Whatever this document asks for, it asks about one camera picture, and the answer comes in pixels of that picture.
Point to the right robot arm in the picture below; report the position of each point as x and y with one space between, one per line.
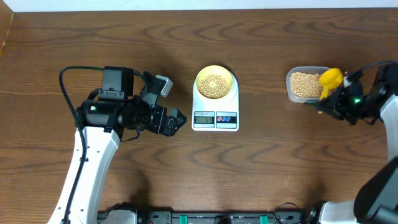
368 94

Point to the soybeans in bowl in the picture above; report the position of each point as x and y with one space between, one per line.
214 86

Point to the white digital kitchen scale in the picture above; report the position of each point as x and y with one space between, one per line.
216 114

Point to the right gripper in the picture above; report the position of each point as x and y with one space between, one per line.
334 106

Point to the clear plastic container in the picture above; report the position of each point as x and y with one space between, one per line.
304 69

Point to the yellow measuring scoop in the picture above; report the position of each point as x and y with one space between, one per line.
330 80

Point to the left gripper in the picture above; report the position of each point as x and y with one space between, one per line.
167 127

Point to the pale yellow bowl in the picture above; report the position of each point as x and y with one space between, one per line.
215 69

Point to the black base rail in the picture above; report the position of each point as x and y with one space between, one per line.
287 212

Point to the soybeans pile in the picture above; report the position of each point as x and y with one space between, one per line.
305 85

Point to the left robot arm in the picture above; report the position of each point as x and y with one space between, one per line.
127 99

